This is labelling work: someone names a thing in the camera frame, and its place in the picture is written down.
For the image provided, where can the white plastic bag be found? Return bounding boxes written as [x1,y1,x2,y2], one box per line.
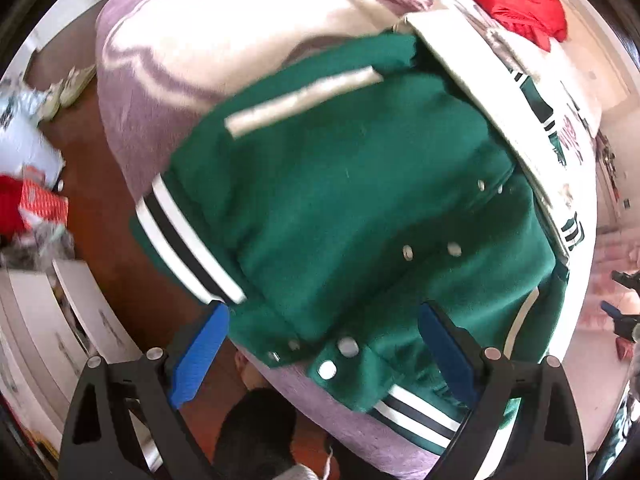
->
[0,82,66,183]

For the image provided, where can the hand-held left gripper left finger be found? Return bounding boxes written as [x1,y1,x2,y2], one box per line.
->
[59,300,231,480]

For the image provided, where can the dark green patterned cloth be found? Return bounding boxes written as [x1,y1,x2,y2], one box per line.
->
[595,385,640,480]

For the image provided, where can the red cloth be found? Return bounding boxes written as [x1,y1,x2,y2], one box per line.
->
[0,175,26,241]

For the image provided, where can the purple floral blanket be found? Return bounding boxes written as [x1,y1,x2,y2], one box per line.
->
[95,0,601,480]

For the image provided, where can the pink floral cloth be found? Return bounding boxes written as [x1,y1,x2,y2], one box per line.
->
[592,225,640,348]

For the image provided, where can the grey plastic wrapping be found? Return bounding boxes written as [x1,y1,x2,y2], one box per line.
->
[0,224,76,272]

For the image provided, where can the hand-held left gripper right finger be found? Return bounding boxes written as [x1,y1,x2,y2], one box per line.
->
[419,301,587,480]

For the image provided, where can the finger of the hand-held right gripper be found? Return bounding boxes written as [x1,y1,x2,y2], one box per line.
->
[611,269,640,295]
[600,300,640,345]

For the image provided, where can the green varsity jacket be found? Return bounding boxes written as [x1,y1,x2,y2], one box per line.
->
[129,10,601,461]

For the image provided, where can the person's bare foot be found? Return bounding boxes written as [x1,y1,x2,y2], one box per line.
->
[234,352,263,392]

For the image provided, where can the person's dark trouser leg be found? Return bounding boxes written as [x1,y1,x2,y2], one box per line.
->
[214,389,302,480]

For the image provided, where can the white sneaker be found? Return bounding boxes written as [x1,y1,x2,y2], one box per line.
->
[39,82,63,122]
[59,64,97,108]

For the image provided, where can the white cabinet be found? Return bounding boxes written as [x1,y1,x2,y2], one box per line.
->
[0,259,143,466]

